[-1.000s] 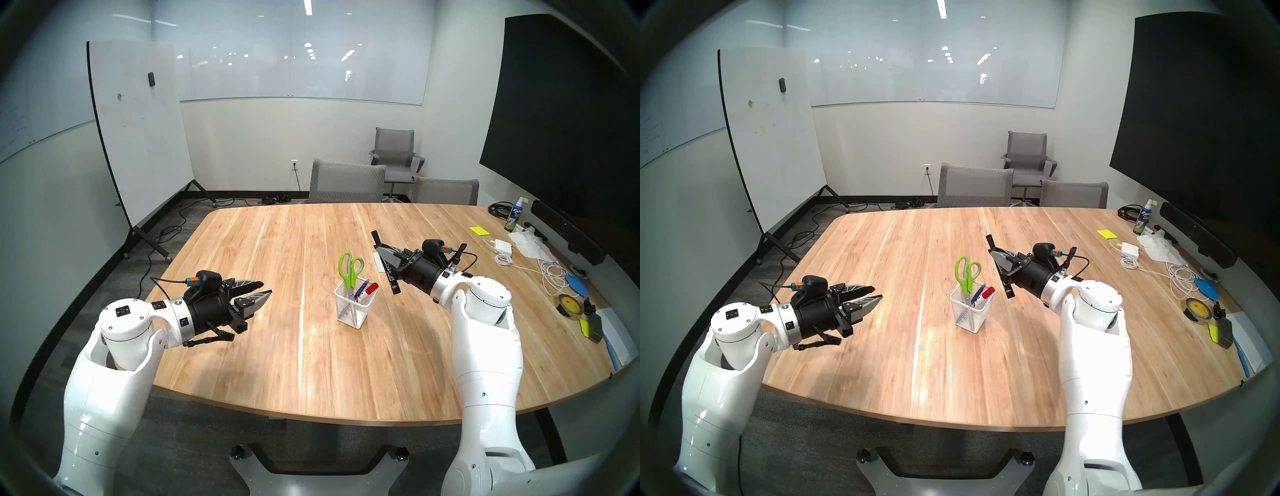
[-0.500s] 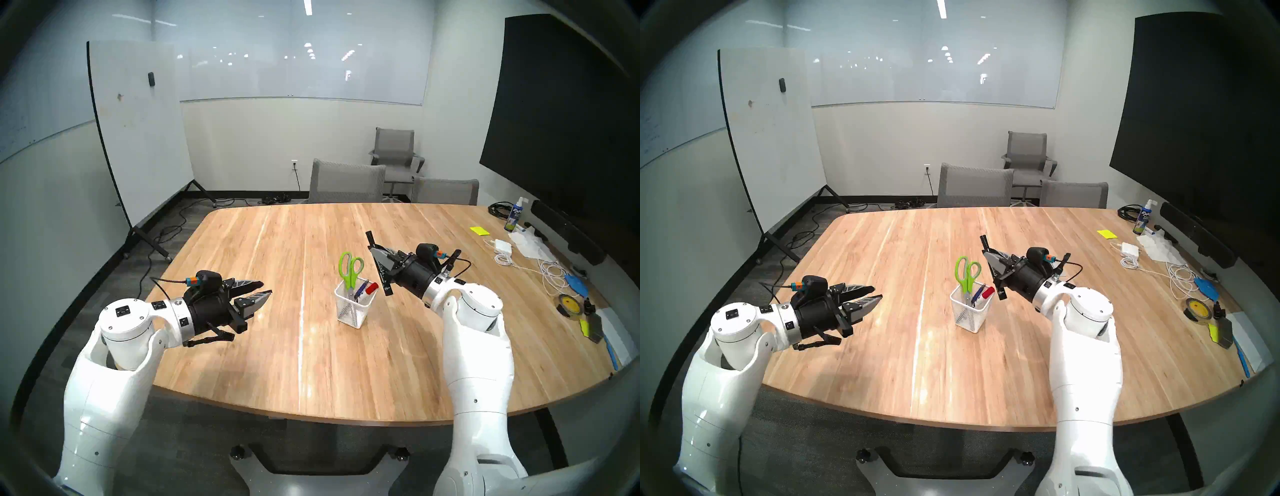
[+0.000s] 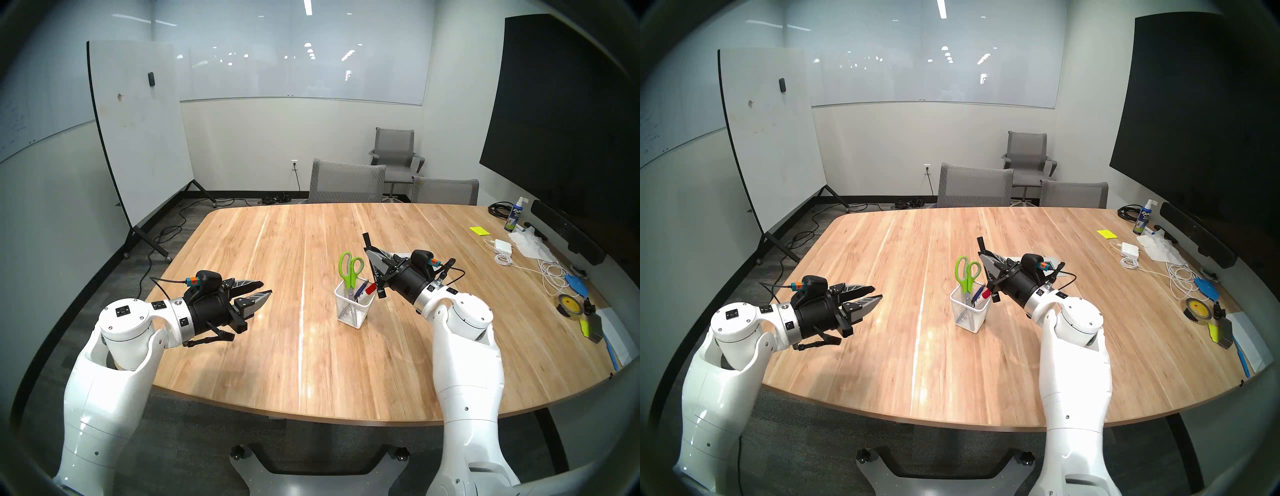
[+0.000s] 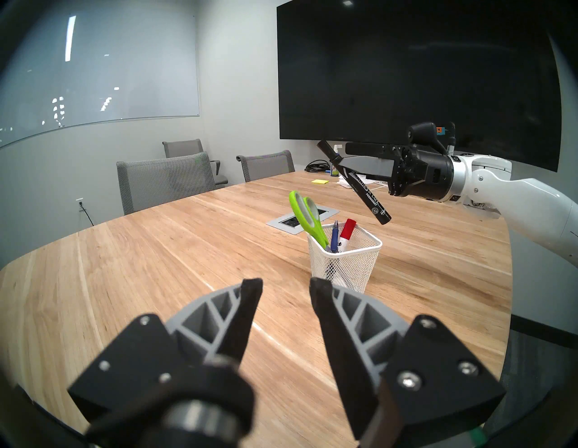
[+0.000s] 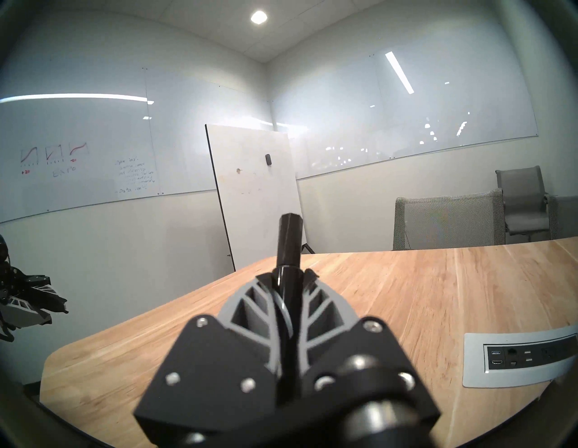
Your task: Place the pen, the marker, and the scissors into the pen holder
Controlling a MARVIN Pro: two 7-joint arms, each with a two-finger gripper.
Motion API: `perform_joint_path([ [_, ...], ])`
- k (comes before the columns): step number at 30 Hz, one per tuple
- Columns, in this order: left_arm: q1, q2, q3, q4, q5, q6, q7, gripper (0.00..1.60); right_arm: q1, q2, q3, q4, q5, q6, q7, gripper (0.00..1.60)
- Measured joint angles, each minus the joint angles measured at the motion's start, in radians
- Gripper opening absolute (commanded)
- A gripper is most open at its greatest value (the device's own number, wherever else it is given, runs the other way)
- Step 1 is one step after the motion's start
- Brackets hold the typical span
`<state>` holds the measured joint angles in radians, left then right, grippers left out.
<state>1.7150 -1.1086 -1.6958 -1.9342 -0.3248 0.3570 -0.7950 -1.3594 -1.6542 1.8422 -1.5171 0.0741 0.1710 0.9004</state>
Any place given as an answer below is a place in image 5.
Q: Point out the wall whiteboard with writing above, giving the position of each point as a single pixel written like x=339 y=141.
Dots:
x=104 y=149

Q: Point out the silver table outlet panel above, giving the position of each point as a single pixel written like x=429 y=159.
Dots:
x=519 y=356

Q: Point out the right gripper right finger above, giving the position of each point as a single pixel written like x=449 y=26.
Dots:
x=361 y=375

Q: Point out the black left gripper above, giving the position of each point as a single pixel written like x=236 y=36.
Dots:
x=6 y=282

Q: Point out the grey mesh-back chair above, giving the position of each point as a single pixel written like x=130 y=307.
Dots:
x=447 y=221
x=564 y=216

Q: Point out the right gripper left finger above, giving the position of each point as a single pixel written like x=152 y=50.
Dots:
x=216 y=375

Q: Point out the rolling whiteboard on stand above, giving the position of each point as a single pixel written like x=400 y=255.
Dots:
x=257 y=194

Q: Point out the black permanent marker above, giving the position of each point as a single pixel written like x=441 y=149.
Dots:
x=289 y=253

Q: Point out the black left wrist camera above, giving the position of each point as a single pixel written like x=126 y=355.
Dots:
x=2 y=248

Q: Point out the plain glass wall whiteboard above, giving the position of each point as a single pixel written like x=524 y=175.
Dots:
x=397 y=104

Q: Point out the round recessed ceiling light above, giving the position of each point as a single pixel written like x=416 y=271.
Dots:
x=258 y=17

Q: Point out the grey armrest office chair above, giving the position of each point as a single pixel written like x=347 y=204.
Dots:
x=524 y=198

